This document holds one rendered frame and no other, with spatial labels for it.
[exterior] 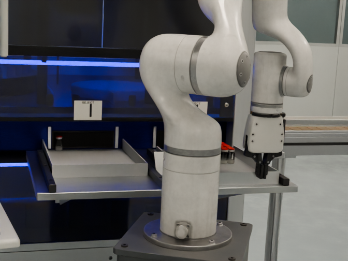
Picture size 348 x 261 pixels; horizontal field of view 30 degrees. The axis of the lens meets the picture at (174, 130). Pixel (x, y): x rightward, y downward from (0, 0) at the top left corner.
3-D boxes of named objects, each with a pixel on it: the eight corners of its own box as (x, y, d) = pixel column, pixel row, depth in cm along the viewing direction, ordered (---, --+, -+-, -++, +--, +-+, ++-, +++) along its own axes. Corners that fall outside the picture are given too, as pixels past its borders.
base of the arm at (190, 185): (226, 256, 128) (231, 164, 125) (132, 244, 132) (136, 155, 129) (236, 226, 146) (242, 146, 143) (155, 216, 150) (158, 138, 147)
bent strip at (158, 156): (153, 172, 184) (153, 151, 182) (162, 171, 184) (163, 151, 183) (165, 185, 170) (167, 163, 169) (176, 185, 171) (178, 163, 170)
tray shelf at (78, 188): (25, 156, 203) (25, 150, 203) (234, 153, 222) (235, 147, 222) (36, 200, 158) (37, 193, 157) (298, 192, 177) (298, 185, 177)
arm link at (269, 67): (290, 102, 171) (258, 98, 176) (294, 52, 169) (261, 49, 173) (279, 105, 164) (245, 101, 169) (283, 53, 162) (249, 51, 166)
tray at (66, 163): (41, 149, 204) (42, 139, 203) (122, 149, 211) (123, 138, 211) (52, 177, 172) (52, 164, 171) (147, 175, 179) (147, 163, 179)
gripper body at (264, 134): (277, 107, 176) (274, 148, 178) (242, 107, 173) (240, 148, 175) (290, 112, 168) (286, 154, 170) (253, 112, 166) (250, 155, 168)
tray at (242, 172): (155, 157, 202) (156, 146, 202) (233, 156, 210) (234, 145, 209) (187, 186, 170) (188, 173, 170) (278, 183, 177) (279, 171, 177)
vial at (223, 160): (218, 162, 198) (219, 147, 197) (226, 162, 199) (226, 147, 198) (221, 164, 196) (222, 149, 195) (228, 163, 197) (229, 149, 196)
